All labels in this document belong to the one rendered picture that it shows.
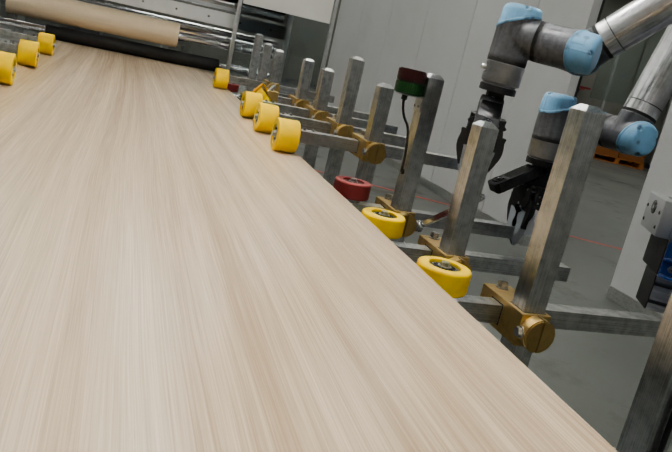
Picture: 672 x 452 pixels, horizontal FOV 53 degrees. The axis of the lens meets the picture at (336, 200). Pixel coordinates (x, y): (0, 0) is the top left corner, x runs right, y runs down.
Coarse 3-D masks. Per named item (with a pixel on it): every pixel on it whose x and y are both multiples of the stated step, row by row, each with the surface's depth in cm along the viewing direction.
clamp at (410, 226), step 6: (378, 198) 149; (384, 204) 146; (390, 204) 145; (390, 210) 142; (396, 210) 141; (408, 216) 140; (414, 216) 142; (408, 222) 140; (414, 222) 140; (408, 228) 140; (414, 228) 141; (402, 234) 140; (408, 234) 141
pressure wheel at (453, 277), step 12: (420, 264) 95; (432, 264) 96; (444, 264) 96; (456, 264) 98; (432, 276) 93; (444, 276) 92; (456, 276) 93; (468, 276) 94; (444, 288) 93; (456, 288) 93
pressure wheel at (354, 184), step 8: (344, 176) 145; (336, 184) 141; (344, 184) 140; (352, 184) 139; (360, 184) 140; (368, 184) 142; (344, 192) 140; (352, 192) 139; (360, 192) 140; (368, 192) 142; (352, 200) 143; (360, 200) 140
